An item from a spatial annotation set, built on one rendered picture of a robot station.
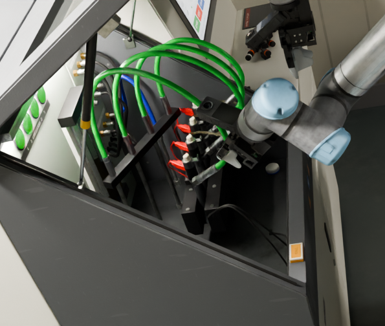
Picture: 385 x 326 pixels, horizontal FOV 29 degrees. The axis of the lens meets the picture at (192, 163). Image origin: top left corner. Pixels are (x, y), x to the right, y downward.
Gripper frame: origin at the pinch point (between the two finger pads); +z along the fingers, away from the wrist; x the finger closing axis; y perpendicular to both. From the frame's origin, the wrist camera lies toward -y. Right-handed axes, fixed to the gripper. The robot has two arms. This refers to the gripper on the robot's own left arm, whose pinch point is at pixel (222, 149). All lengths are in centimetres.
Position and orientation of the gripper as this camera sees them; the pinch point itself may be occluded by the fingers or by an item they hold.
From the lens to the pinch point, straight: 166.0
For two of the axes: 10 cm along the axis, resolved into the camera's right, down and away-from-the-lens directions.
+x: 5.6, -7.5, 3.6
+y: 8.1, 5.9, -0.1
